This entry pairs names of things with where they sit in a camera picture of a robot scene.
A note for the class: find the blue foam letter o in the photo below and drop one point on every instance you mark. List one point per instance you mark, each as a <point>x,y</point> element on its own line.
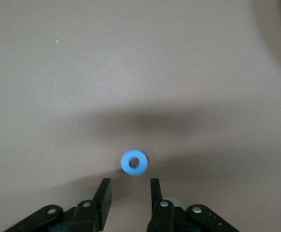
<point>141,166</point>

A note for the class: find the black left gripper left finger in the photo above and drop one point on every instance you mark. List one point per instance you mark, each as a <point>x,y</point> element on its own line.
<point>102,205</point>

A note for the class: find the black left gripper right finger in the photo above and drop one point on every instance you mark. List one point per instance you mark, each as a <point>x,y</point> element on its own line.
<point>161,217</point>

